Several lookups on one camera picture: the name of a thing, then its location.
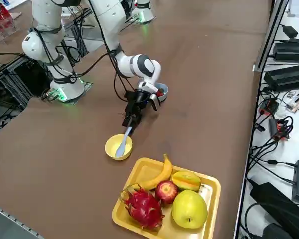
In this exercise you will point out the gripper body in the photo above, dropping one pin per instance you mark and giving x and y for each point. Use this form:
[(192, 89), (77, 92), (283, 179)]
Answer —
[(137, 100)]

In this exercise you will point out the light blue plastic spoon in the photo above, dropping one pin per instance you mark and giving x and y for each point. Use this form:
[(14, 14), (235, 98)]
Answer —
[(120, 149)]

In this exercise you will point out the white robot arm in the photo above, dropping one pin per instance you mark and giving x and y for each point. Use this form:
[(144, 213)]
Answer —
[(107, 25), (145, 15)]

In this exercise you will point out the light blue bowl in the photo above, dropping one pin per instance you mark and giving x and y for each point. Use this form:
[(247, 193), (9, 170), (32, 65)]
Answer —
[(165, 95)]

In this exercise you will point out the yellow bowl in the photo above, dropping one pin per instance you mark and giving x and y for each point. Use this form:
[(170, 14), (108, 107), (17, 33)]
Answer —
[(112, 149)]

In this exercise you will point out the yellow plastic tray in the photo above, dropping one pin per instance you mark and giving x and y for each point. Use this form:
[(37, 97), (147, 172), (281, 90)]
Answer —
[(144, 171)]

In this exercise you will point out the yellow banana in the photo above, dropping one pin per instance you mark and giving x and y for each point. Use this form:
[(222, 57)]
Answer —
[(162, 174)]

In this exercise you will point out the red apple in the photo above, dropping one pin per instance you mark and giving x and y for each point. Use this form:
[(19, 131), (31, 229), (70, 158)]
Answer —
[(167, 191)]

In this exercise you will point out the yellow star fruit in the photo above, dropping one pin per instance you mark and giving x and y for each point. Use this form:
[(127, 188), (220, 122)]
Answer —
[(185, 180)]

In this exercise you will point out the red dragon fruit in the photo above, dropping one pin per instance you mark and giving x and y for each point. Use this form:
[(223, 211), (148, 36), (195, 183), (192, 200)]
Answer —
[(143, 206)]

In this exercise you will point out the yellow green pear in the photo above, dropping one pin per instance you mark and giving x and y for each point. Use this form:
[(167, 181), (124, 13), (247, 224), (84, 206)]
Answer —
[(189, 209)]

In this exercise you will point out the orange black device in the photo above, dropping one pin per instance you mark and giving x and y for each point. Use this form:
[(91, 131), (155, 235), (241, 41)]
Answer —
[(279, 129), (269, 107)]

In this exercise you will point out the clear acrylic display shelf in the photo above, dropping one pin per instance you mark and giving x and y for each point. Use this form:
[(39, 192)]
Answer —
[(5, 27)]

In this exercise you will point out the small black adapter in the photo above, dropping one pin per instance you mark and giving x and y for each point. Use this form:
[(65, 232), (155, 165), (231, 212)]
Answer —
[(289, 31)]

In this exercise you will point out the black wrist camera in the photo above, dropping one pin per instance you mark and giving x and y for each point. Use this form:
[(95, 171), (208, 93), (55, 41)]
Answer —
[(155, 103)]

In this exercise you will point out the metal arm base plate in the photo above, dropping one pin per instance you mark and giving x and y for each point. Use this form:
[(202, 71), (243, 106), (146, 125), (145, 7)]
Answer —
[(87, 85)]

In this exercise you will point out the aluminium frame post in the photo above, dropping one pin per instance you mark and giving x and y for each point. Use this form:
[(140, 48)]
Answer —
[(271, 35)]

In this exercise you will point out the aluminium rail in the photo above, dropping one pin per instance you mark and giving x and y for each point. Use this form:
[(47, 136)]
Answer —
[(5, 214)]

